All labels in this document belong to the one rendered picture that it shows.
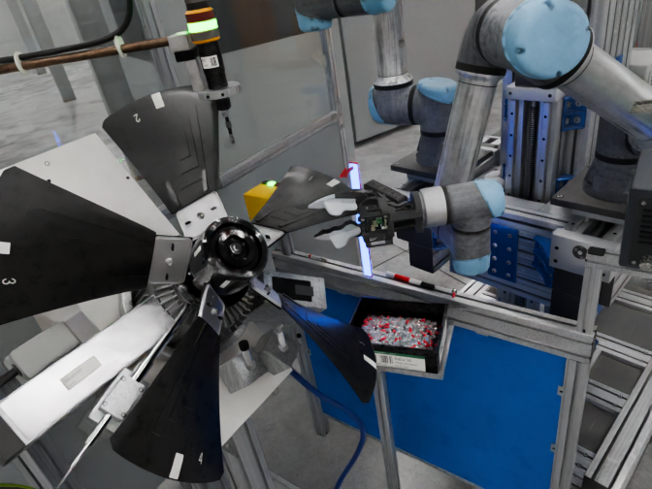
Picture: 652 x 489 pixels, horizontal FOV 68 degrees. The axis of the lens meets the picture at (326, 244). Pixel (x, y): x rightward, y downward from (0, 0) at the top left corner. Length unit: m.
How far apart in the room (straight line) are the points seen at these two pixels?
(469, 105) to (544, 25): 0.22
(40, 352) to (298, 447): 1.33
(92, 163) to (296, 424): 1.37
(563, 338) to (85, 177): 1.08
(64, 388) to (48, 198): 0.29
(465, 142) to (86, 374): 0.80
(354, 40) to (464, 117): 3.65
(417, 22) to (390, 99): 3.60
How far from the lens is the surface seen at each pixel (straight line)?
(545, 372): 1.30
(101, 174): 1.17
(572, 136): 1.50
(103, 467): 1.89
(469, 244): 0.98
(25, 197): 0.81
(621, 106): 1.03
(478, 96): 1.02
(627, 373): 2.07
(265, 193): 1.40
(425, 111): 1.46
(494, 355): 1.32
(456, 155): 1.04
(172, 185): 0.95
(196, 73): 0.84
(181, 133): 0.97
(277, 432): 2.14
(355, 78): 4.66
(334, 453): 2.02
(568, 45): 0.89
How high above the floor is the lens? 1.62
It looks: 30 degrees down
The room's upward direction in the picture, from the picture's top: 10 degrees counter-clockwise
